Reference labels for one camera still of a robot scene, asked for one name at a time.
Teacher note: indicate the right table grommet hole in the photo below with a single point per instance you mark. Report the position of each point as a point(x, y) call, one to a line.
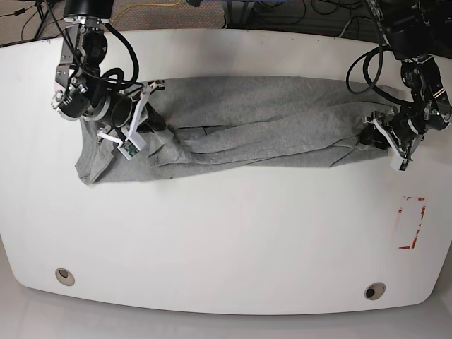
point(375, 291)

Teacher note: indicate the left table grommet hole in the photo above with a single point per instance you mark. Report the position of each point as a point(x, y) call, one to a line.
point(65, 277)

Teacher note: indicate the red tape marking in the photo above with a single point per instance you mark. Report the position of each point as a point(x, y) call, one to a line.
point(409, 221)

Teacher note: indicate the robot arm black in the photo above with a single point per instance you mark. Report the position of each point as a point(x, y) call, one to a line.
point(408, 29)
point(80, 85)

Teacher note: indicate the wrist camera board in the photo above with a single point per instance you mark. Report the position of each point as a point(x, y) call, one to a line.
point(399, 162)
point(131, 147)

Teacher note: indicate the table grommet hole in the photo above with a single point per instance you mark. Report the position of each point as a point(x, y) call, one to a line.
point(375, 291)
point(65, 277)

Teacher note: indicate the grey t-shirt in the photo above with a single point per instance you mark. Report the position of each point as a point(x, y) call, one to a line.
point(219, 123)

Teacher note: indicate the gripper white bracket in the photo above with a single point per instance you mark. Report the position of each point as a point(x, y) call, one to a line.
point(402, 131)
point(126, 114)

